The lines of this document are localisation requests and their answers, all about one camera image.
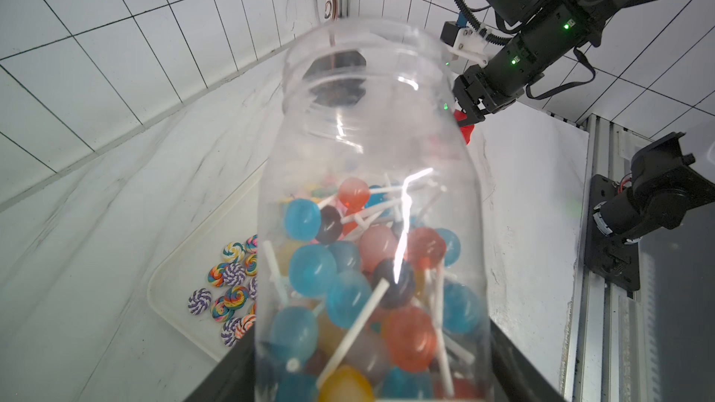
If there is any pile of round lollipops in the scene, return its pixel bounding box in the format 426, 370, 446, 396
255, 167, 492, 401

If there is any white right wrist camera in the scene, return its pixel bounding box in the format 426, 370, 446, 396
439, 13, 492, 67

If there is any copper glass rack dark base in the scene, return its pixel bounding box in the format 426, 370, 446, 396
324, 0, 339, 20

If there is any pile of colourful candies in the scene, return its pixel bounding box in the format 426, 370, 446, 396
186, 234, 259, 347

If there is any red lid candy jar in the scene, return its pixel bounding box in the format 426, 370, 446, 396
254, 19, 493, 401

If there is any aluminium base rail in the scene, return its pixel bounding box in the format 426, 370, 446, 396
557, 114, 715, 402

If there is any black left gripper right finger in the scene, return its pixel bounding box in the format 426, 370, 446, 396
490, 321, 564, 402

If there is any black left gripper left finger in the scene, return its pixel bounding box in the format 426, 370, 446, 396
185, 334, 256, 402

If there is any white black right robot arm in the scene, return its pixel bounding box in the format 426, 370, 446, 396
441, 0, 658, 128

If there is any white cutting board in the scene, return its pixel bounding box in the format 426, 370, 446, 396
147, 166, 264, 362

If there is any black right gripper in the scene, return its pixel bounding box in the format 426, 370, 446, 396
452, 0, 603, 125

